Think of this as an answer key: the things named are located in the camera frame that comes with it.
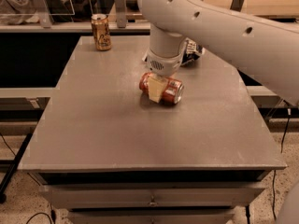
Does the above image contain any blue chip bag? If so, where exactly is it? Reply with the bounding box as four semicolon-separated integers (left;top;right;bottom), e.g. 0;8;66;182
142;38;206;67

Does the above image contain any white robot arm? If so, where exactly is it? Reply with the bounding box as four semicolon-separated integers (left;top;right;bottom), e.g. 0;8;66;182
137;0;299;106

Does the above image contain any upper drawer with lock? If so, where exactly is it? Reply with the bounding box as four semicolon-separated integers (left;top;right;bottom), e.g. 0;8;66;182
40;182;264;210

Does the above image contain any grey metal bracket left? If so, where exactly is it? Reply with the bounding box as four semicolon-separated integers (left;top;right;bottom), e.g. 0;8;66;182
33;0;53;28

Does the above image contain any gold soda can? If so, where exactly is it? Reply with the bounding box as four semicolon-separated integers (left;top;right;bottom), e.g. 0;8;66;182
91;14;111;51

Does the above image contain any black cable right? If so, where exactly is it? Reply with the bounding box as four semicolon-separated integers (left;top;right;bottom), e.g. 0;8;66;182
271;107;292;224

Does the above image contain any black cable left floor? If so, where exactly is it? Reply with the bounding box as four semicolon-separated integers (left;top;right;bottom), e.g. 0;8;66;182
25;203;57;224

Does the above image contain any red coke can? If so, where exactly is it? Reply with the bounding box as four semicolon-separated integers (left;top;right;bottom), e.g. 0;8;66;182
139;72;184;105

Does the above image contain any black floor stand left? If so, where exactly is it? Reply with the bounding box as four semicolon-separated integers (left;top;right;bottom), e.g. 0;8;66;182
0;133;32;203

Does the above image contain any grey metal bracket middle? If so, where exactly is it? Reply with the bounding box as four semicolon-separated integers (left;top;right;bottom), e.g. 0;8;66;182
114;0;127;28

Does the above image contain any grey cabinet with drawers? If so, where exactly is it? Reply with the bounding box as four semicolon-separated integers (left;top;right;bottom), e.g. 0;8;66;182
20;35;285;224

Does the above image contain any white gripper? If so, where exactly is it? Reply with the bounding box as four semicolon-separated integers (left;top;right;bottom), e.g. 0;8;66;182
147;49;183;103

